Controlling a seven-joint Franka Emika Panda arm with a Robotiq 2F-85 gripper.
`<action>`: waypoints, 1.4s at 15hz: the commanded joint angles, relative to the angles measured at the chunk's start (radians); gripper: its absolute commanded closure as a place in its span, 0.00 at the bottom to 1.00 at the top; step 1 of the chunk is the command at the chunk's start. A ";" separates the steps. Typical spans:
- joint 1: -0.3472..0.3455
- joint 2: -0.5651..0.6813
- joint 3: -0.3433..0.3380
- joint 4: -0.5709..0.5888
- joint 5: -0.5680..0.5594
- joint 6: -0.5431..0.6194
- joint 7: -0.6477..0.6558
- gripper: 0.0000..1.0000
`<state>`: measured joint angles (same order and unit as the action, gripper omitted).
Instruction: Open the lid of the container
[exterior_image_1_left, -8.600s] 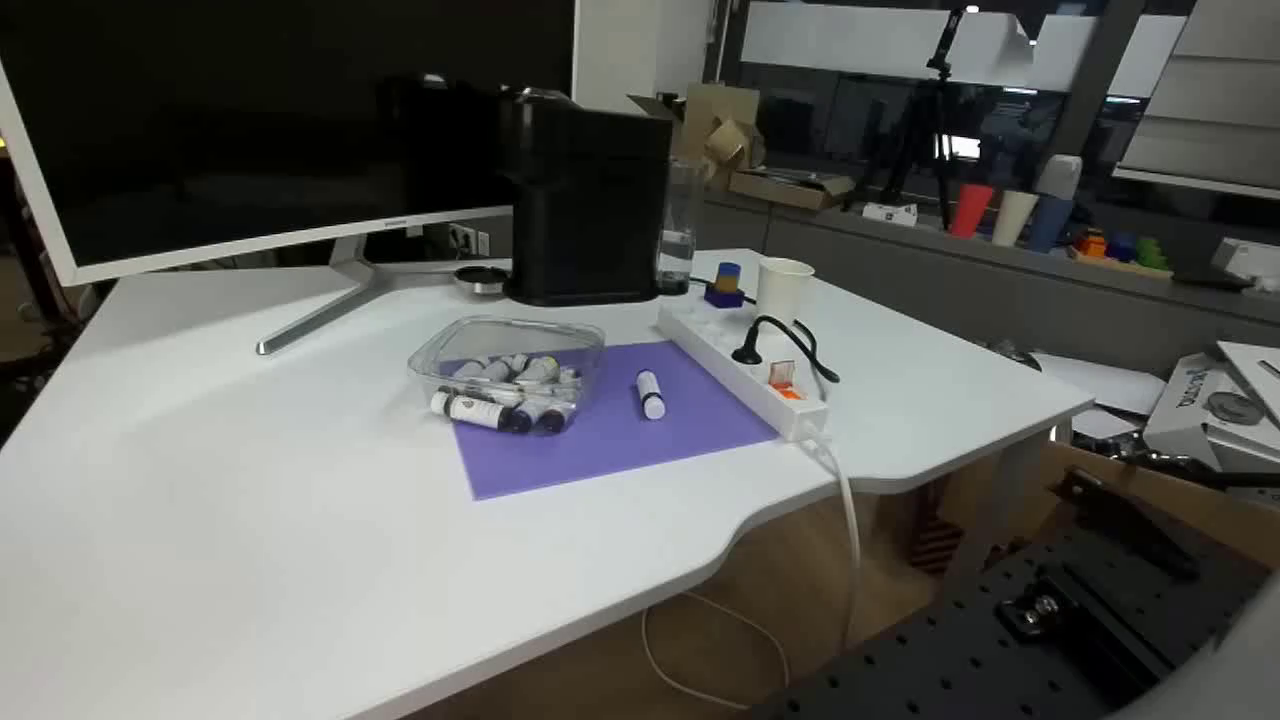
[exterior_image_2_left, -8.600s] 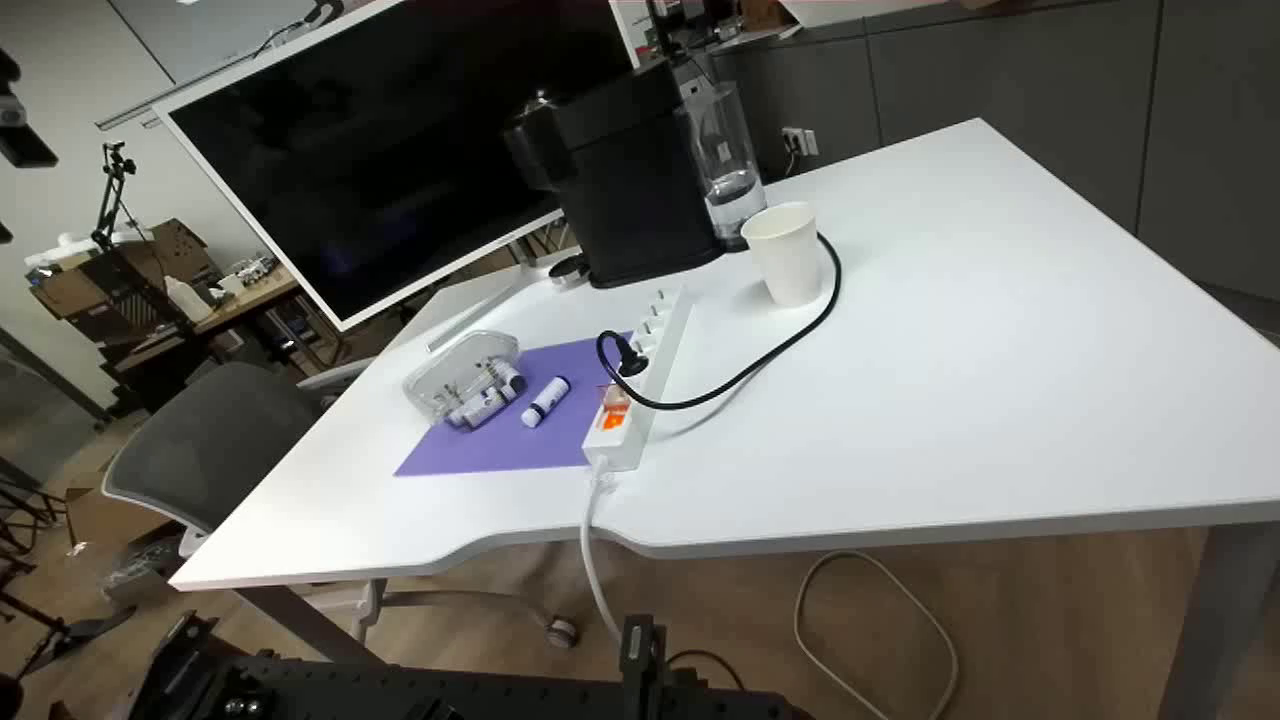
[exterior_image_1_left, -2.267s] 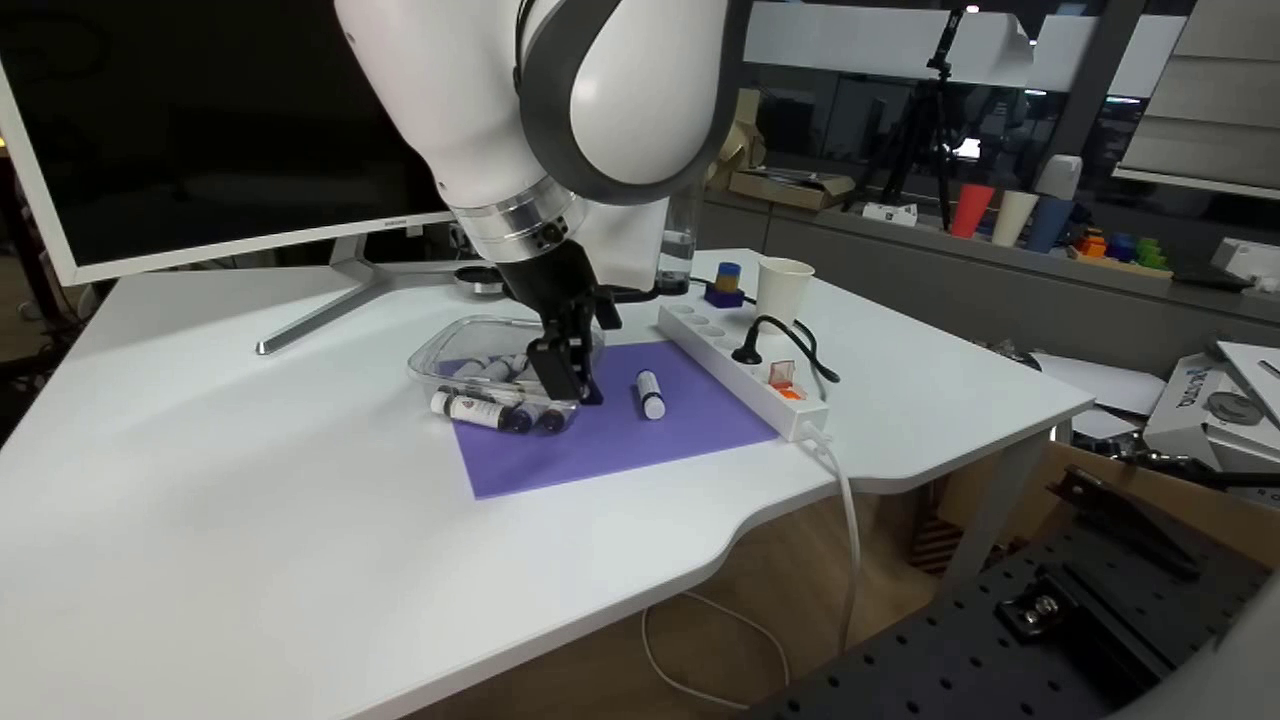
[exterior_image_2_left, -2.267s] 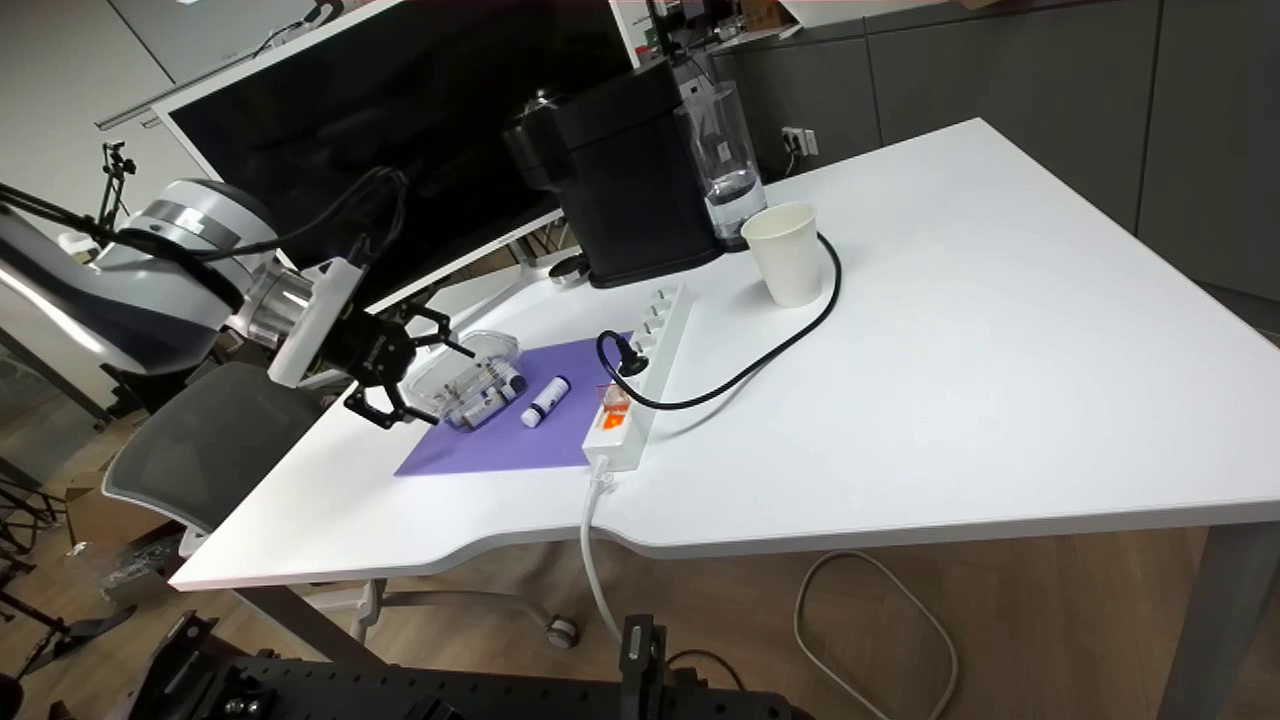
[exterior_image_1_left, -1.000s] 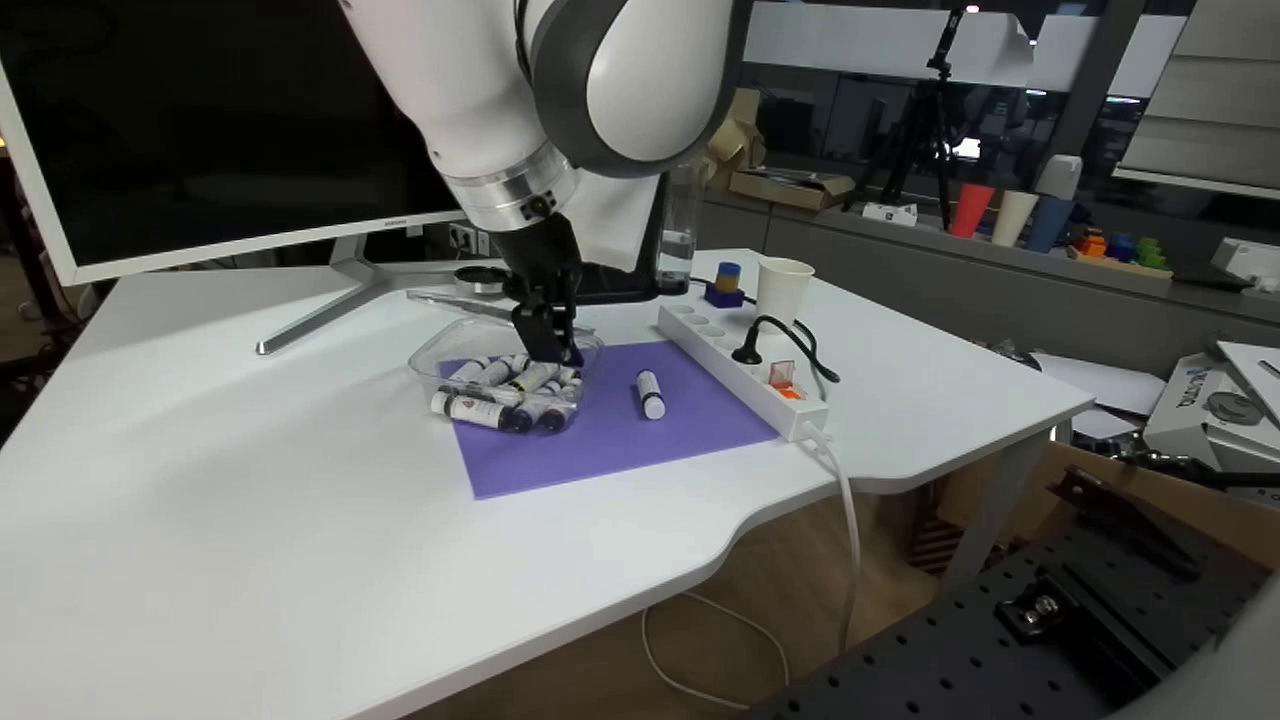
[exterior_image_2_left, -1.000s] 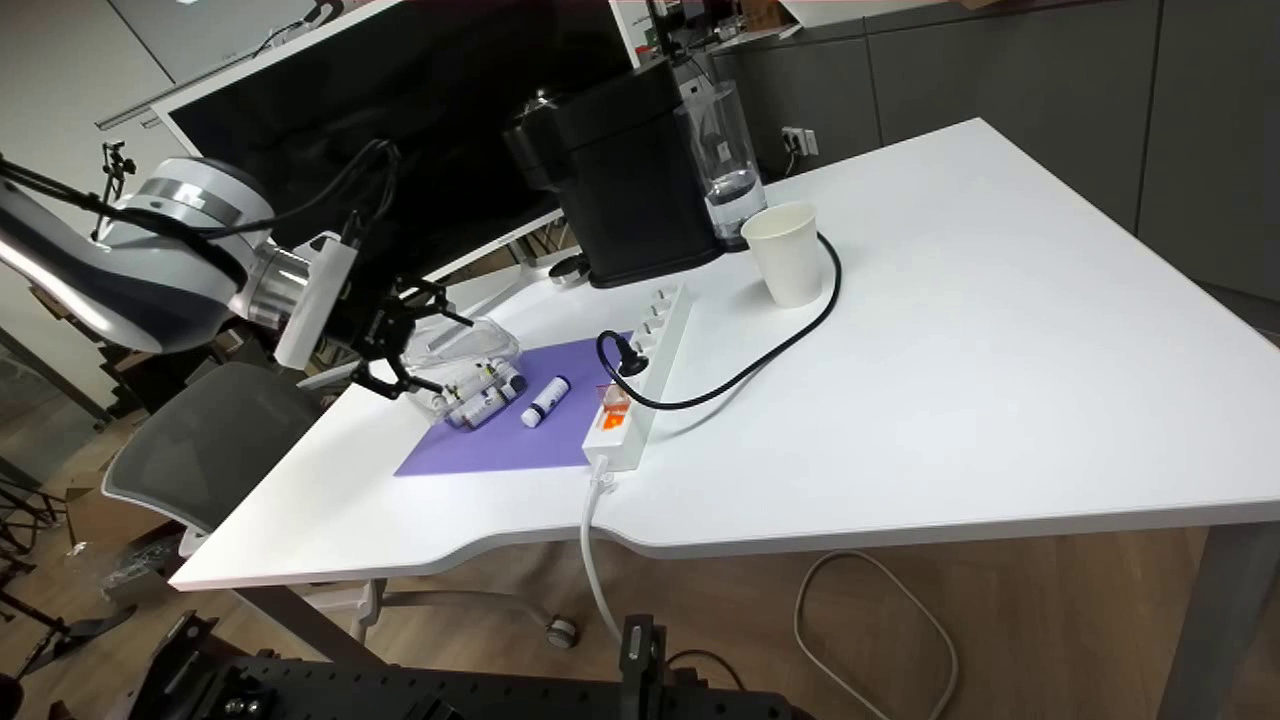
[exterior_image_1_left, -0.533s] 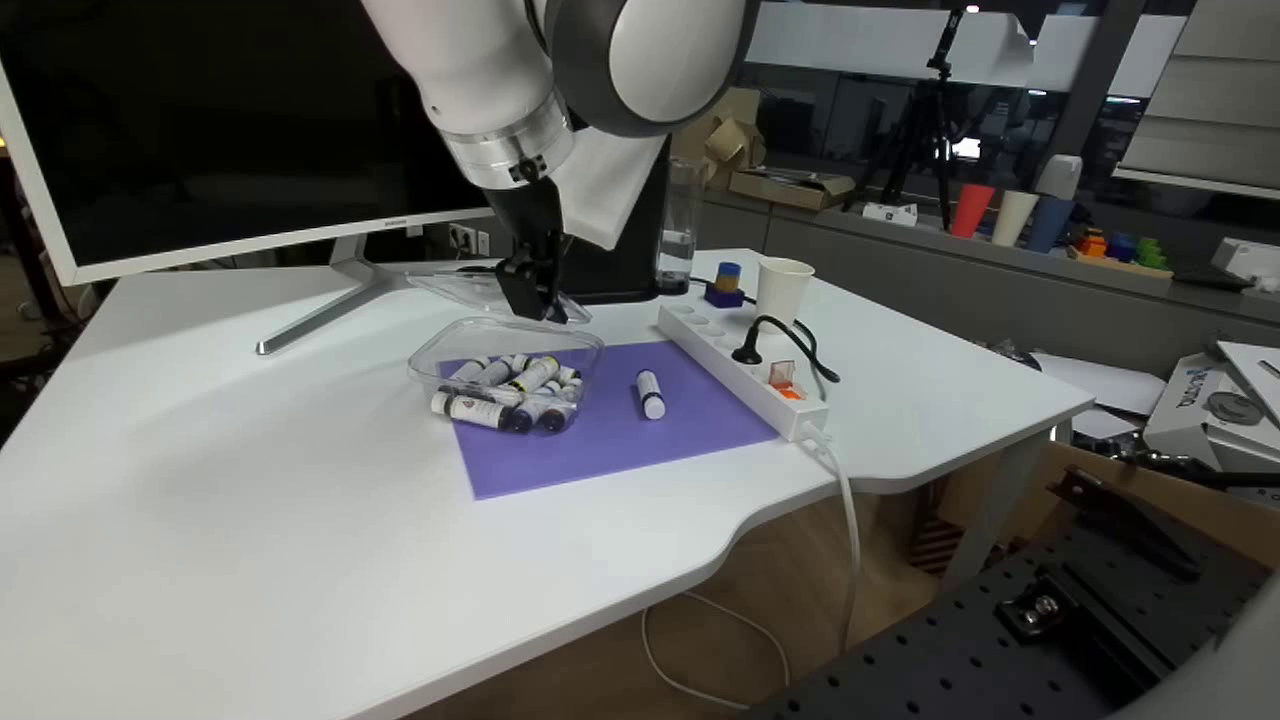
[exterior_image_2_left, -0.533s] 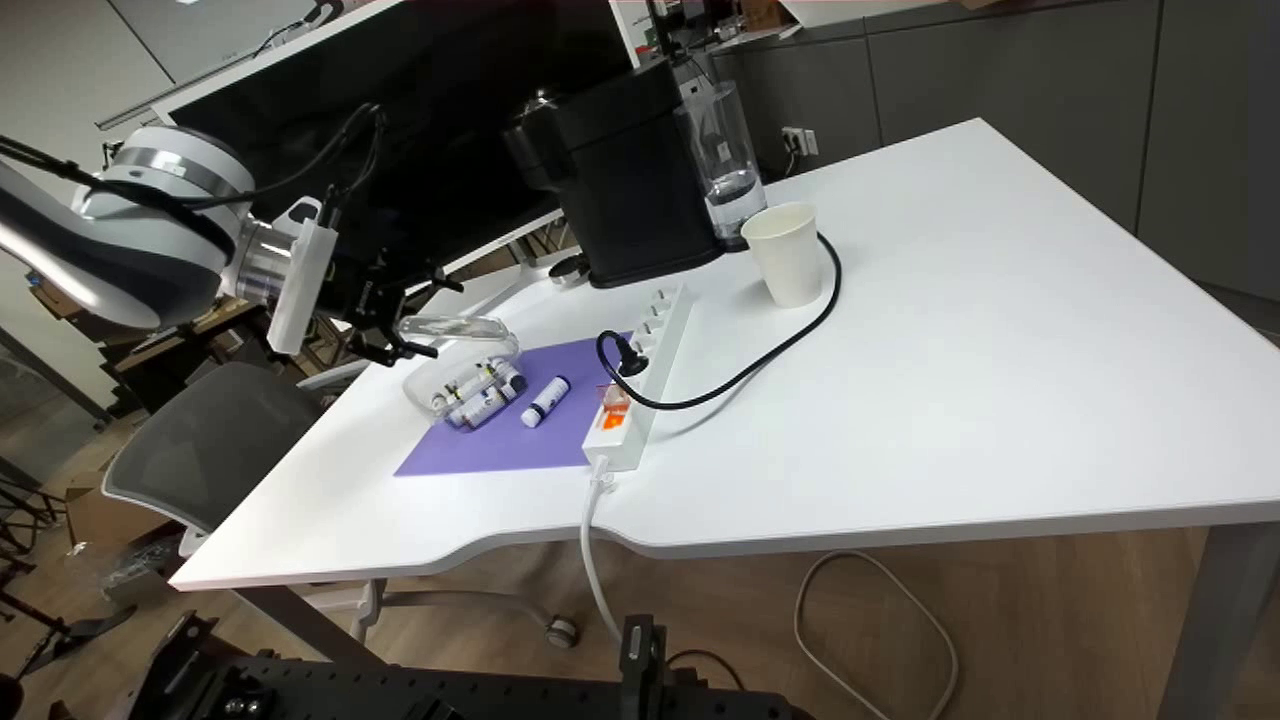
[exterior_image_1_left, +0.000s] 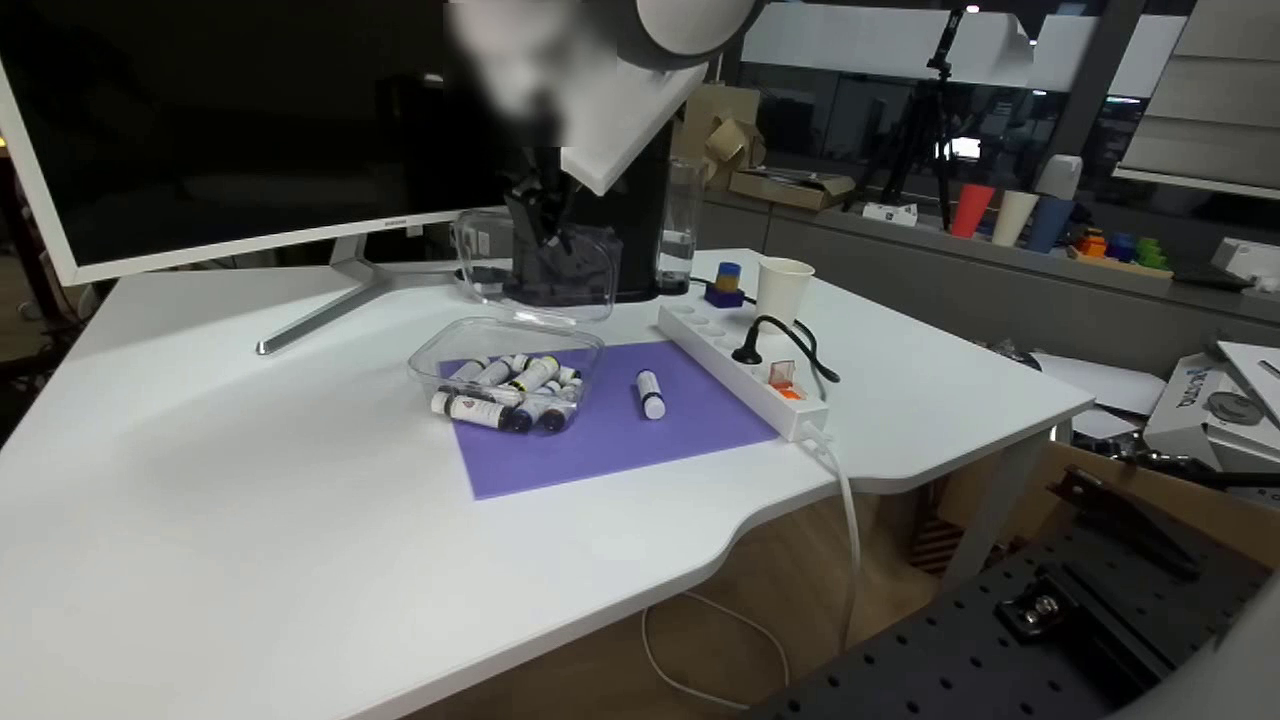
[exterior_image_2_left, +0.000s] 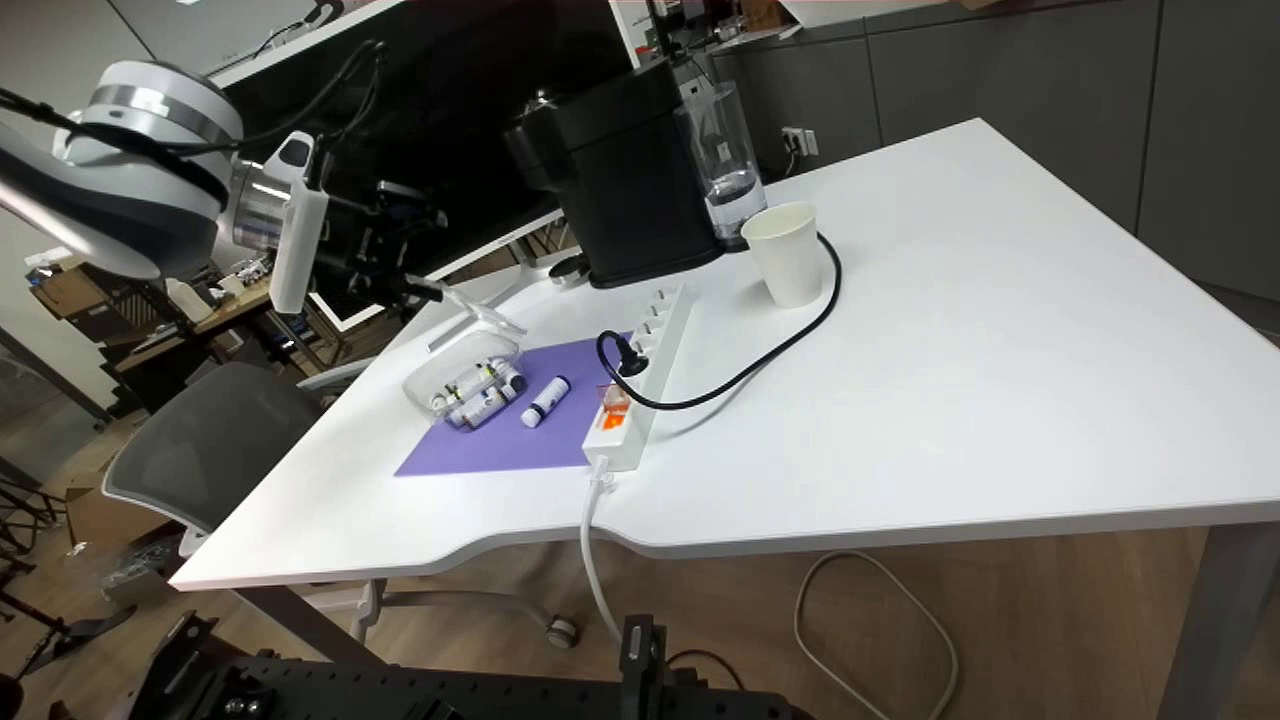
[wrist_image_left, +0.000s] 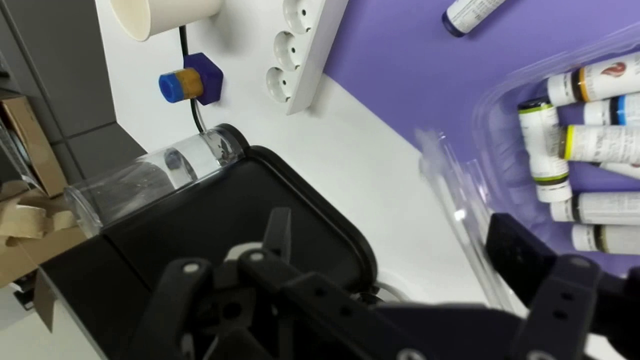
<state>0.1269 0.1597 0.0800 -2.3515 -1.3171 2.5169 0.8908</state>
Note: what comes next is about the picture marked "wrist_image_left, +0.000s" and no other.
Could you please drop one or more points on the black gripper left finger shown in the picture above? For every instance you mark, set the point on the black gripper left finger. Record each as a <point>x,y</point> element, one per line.
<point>301,292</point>

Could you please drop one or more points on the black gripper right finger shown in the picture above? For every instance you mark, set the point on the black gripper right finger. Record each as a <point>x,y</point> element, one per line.
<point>533,280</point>

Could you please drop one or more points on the clear plastic container lid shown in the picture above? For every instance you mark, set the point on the clear plastic container lid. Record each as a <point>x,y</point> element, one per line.
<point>461,200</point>

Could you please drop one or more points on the clear plastic container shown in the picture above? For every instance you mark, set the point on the clear plastic container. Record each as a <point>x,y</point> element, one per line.
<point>507,132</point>

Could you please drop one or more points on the white tube black band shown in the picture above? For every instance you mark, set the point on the white tube black band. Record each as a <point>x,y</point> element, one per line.
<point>610,239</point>
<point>601,209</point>

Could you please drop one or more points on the black coffee machine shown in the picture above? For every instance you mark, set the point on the black coffee machine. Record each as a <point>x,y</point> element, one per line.
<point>220,212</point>

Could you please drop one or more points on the white tube green band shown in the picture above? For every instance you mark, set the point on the white tube green band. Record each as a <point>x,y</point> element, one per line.
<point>542,147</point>

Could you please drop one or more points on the white tube yellow band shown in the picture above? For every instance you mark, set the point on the white tube yellow band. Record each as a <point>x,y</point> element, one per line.
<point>601,143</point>

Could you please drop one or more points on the white tube blue band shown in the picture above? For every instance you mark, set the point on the white tube blue band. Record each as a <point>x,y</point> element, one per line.
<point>612,110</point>

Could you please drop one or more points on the white tube orange band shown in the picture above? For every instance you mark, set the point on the white tube orange band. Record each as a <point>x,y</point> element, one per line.
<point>601,78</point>

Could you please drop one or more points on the blue block with cork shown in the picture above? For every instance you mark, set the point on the blue block with cork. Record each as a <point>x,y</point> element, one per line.
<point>192,80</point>

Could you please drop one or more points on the purple mat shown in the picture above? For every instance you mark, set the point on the purple mat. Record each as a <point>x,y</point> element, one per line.
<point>413,72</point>

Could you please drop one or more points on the white power strip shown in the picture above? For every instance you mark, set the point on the white power strip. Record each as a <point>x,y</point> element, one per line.
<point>301,47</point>

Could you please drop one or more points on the single battery on mat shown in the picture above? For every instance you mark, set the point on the single battery on mat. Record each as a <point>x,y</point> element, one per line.
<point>471,13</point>

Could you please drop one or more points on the brown cardboard box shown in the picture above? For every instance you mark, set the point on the brown cardboard box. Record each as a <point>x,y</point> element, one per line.
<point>30,167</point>

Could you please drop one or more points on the white paper cup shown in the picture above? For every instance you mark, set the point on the white paper cup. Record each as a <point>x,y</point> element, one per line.
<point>167,16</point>

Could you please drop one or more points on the grey cabinet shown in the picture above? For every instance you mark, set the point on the grey cabinet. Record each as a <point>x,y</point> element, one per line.
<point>60,66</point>

